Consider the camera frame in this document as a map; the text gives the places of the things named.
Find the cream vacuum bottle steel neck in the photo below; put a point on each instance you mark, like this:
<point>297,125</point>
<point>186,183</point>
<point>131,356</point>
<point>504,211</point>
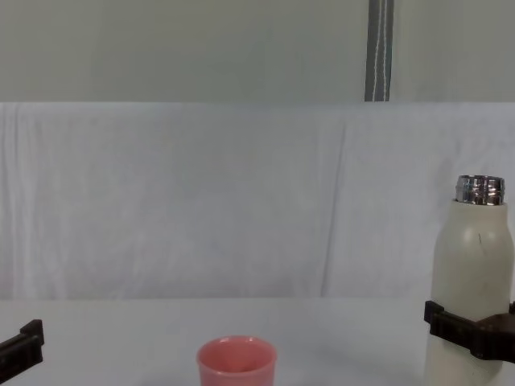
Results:
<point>470,261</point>

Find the white curtain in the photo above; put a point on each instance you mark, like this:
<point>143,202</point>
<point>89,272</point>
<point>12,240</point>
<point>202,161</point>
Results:
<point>454,48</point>
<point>181,48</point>

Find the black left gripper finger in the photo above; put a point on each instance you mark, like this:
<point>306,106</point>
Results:
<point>31,342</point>

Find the white draped backdrop cloth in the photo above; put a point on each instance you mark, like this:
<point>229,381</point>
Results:
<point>201,201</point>

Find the white table cloth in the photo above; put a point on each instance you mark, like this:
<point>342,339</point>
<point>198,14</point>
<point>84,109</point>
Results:
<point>120,342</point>

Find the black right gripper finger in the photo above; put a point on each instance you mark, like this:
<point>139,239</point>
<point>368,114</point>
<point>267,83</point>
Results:
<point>503,335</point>
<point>446,327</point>

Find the pink cup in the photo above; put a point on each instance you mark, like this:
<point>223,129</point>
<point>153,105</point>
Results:
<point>236,368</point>

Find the grey striped post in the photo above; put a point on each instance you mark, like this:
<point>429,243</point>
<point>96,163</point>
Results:
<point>378,48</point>

